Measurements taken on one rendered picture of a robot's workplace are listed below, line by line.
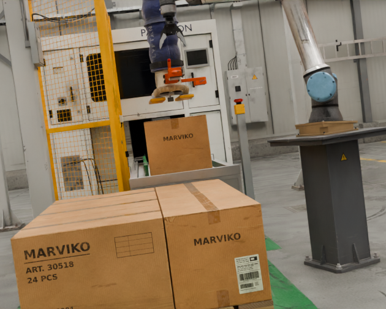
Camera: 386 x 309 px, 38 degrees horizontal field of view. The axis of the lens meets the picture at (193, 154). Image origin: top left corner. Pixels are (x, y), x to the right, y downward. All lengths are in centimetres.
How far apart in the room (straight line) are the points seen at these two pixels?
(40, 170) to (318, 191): 205
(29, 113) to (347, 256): 242
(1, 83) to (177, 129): 930
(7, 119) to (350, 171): 1007
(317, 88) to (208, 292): 127
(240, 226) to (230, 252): 11
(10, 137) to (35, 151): 831
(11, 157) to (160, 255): 1040
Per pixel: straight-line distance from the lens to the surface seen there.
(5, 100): 1255
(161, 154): 353
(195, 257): 226
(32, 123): 422
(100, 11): 430
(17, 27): 430
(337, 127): 313
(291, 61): 655
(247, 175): 409
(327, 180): 312
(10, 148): 1252
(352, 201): 322
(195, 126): 353
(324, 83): 300
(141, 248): 224
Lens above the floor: 89
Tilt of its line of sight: 3 degrees down
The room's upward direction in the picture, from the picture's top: 7 degrees counter-clockwise
